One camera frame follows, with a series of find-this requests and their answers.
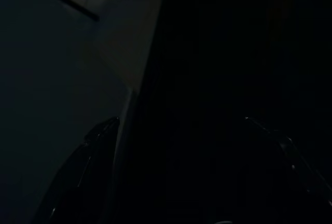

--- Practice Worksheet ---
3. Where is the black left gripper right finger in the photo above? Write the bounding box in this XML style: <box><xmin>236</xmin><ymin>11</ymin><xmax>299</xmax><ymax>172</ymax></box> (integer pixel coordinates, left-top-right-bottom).
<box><xmin>233</xmin><ymin>116</ymin><xmax>332</xmax><ymax>224</ymax></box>

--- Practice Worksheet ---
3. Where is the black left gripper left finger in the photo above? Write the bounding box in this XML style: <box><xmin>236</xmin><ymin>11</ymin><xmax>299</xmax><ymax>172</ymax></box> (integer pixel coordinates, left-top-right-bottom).
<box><xmin>33</xmin><ymin>116</ymin><xmax>120</xmax><ymax>224</ymax></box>

